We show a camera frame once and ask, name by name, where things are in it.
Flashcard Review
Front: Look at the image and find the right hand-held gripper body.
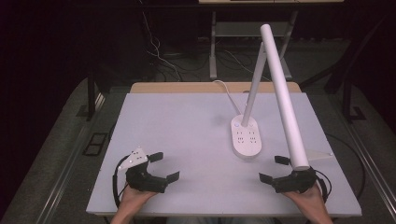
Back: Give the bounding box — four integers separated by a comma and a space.
271, 150, 332, 194

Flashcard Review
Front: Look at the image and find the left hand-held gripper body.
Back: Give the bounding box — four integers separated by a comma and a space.
118, 147, 169, 194

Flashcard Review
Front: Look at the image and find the person's left hand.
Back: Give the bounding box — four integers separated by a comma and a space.
116, 186, 158, 216

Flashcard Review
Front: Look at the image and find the person's right hand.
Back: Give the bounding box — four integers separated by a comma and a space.
283, 184, 329, 217

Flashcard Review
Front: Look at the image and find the white desk lamp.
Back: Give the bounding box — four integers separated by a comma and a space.
230, 23, 311, 172

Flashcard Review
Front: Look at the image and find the black metal stand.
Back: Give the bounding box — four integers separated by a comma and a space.
341, 74, 368, 123
76, 70, 98, 122

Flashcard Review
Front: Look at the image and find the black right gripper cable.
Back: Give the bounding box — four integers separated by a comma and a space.
313, 169, 332, 203

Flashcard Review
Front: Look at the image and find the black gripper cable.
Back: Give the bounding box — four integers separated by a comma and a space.
112, 154, 130, 209
313, 169, 332, 203

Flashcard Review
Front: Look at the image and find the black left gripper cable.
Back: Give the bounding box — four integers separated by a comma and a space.
112, 154, 130, 209

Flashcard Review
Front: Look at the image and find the black rectangular floor frame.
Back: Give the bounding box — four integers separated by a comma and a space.
81, 132, 108, 157

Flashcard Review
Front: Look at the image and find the black cable on floor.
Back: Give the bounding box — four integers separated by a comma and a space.
324, 133, 366, 200

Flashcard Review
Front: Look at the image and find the white lamp cable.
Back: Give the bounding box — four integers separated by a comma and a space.
212, 79, 243, 116

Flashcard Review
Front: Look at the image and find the white cable on floor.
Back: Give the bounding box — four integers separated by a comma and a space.
141, 11, 182, 82

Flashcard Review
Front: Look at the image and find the grey metal desk frame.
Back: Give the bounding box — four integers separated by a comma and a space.
209, 10, 299, 80

